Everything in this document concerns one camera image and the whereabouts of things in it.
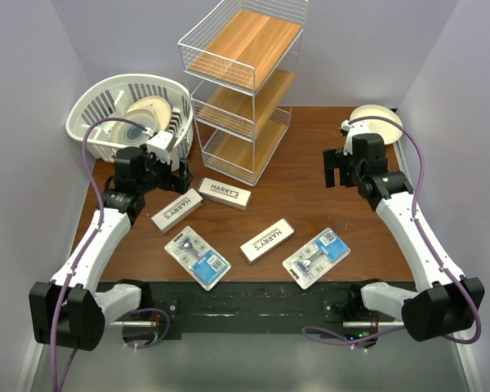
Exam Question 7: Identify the plain beige plate in basket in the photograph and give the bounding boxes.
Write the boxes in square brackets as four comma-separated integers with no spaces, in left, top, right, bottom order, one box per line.
[127,96,172,131]

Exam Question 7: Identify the beige blue patterned plate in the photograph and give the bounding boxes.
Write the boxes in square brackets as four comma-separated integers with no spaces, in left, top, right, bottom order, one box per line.
[109,109,158,146]

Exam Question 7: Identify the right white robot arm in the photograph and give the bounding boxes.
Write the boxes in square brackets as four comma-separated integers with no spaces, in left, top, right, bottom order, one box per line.
[323,133,485,343]

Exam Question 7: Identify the white Harry's box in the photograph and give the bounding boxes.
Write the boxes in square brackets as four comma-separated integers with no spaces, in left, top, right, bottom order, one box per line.
[151,189,203,233]
[197,177,252,211]
[240,218,295,264]

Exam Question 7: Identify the white plastic dish basket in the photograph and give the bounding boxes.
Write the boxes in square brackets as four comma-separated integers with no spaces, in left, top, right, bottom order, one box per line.
[65,73,194,170]

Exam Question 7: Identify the white wire wooden shelf rack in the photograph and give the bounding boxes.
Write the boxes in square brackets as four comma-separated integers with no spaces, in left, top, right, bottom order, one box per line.
[178,1,309,186]

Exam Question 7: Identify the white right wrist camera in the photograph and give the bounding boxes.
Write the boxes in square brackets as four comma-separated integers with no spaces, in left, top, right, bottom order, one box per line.
[340,120,371,155]

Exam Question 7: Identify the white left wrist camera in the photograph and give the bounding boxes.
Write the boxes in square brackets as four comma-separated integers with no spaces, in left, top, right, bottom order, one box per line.
[146,131,176,164]

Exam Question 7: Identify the cream round plate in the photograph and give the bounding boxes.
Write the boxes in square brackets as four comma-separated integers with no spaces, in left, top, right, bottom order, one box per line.
[350,105,403,145]

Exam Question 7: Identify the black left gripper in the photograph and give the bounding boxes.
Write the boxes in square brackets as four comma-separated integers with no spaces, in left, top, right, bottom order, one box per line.
[136,144,194,194]

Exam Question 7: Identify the blue razor blister pack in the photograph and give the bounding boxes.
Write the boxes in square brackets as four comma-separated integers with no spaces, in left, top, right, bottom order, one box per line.
[164,226,231,291]
[282,228,350,290]

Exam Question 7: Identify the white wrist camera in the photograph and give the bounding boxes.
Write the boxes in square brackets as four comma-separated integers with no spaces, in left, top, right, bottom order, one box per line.
[146,131,176,164]
[340,120,371,155]

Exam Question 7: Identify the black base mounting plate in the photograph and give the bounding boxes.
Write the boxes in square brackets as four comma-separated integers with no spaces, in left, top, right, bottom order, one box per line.
[93,278,416,343]

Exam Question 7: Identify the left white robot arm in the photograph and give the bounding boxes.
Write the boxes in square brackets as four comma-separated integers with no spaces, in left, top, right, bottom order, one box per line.
[29,147,194,351]

